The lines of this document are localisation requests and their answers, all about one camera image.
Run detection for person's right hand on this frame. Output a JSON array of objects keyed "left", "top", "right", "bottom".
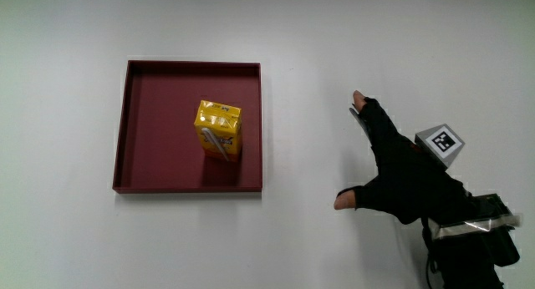
[{"left": 333, "top": 89, "right": 466, "bottom": 226}]

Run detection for yellow ice redtea carton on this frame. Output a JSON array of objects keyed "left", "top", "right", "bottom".
[{"left": 193, "top": 99, "right": 243, "bottom": 163}]

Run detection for person's right forearm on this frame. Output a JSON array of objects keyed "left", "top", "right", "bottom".
[{"left": 420, "top": 192, "right": 523, "bottom": 289}]

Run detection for dark red square tray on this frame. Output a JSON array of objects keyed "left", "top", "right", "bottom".
[{"left": 111, "top": 59, "right": 264, "bottom": 195}]

